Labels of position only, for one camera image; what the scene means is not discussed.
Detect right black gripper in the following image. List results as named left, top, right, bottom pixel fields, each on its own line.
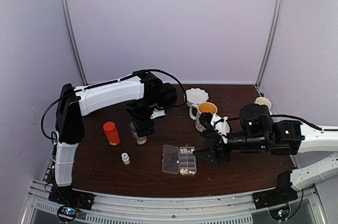
left=193, top=129, right=268, bottom=166

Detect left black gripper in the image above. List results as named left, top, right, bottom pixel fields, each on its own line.
left=126, top=98, right=159, bottom=137

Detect grey lid pill bottle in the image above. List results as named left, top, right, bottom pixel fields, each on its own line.
left=130, top=122, right=147, bottom=145

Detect orange pill bottle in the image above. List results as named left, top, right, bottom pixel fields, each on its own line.
left=103, top=122, right=120, bottom=146

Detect clear plastic pill organizer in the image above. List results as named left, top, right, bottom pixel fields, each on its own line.
left=162, top=145, right=197, bottom=175

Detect small white bottle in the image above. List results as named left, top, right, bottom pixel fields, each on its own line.
left=121, top=152, right=130, bottom=165

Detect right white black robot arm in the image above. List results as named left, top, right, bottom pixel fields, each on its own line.
left=194, top=104, right=337, bottom=204

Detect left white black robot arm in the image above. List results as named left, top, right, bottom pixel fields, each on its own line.
left=52, top=69, right=177, bottom=205

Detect white pills in organizer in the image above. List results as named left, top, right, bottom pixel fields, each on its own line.
left=180, top=147, right=194, bottom=154

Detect cream pills in organizer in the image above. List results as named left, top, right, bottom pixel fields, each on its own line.
left=179, top=167, right=196, bottom=175

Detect patterned mug yellow inside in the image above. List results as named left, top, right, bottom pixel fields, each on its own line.
left=189, top=101, right=218, bottom=133

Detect white scalloped bowl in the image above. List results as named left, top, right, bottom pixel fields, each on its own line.
left=185, top=88, right=209, bottom=107

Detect cream ribbed mug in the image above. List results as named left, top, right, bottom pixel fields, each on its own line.
left=254, top=97, right=272, bottom=109

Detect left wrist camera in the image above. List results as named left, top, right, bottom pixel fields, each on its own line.
left=150, top=109, right=166, bottom=119

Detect front aluminium rail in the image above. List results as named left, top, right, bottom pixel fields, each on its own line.
left=17, top=180, right=328, bottom=223

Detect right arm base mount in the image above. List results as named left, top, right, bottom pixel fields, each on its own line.
left=252, top=188, right=298, bottom=209

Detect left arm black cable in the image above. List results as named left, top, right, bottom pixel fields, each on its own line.
left=41, top=68, right=187, bottom=140

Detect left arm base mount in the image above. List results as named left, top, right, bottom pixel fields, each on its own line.
left=48, top=190, right=95, bottom=210

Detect left aluminium frame post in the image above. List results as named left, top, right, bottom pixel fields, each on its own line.
left=60, top=0, right=88, bottom=86

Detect aluminium frame post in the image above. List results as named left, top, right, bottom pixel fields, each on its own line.
left=255, top=0, right=284, bottom=89
left=60, top=0, right=88, bottom=86

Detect right aluminium frame post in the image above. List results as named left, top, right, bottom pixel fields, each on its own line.
left=255, top=0, right=284, bottom=89

